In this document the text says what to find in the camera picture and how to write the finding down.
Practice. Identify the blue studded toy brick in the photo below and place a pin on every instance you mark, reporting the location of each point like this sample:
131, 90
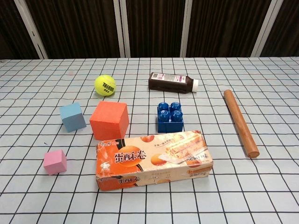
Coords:
169, 126

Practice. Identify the medium blue foam cube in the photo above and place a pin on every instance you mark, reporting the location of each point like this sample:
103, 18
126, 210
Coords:
72, 116

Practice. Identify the large orange foam cube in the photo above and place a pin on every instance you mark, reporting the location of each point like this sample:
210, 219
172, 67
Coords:
105, 126

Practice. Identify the checked light blue tablecloth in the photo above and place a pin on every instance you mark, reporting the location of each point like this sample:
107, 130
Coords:
257, 186

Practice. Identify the wooden rolling pin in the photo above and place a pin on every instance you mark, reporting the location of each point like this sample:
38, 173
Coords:
238, 121

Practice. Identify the orange egg roll box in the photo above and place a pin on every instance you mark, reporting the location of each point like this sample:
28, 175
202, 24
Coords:
140, 163

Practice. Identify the yellow tennis ball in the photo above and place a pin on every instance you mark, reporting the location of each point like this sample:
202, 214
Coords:
105, 85

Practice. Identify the brown bottle white cap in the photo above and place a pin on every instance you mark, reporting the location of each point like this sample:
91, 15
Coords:
168, 84

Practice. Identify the small pink foam cube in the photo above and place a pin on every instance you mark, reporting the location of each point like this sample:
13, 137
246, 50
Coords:
54, 163

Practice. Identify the dark folding screen white frames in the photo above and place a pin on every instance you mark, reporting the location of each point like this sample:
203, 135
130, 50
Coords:
151, 28

